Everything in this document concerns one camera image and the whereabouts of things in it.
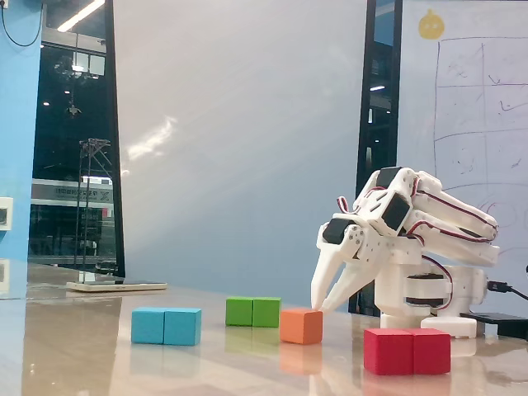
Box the whiteboard with drawn grid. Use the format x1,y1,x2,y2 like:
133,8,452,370
396,0,528,329

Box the black flat power box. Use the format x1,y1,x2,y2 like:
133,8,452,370
459,311,528,339

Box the red long block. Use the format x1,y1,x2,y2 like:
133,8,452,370
363,328,452,377

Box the green long block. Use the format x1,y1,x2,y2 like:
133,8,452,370
225,296,282,329

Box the wide black window post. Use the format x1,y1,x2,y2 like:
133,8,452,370
348,0,403,318

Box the thin black hanging cable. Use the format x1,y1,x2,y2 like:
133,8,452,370
0,0,45,48

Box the yellow round sticker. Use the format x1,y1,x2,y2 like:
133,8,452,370
417,8,446,41

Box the ceiling light strip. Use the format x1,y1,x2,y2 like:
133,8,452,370
56,0,106,34

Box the white wall socket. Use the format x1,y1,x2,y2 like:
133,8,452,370
0,196,14,232

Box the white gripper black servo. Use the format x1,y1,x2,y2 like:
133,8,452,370
309,213,389,312

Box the small orange cube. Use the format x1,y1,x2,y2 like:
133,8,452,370
279,308,324,346

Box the blue long block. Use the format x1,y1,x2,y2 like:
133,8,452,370
130,306,203,347

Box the narrow black window post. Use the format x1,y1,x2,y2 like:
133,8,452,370
103,0,126,278

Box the gripper servo cable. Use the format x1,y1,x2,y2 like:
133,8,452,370
335,196,356,216

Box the black plug with cable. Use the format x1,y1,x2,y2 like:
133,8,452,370
485,280,528,302

